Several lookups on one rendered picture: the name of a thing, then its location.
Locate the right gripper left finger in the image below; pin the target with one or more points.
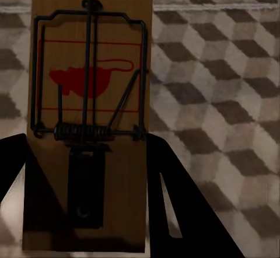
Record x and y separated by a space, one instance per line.
12 160

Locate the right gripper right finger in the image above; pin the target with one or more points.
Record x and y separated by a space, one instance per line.
204 236

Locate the mousetrap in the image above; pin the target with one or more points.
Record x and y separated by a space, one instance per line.
85 180

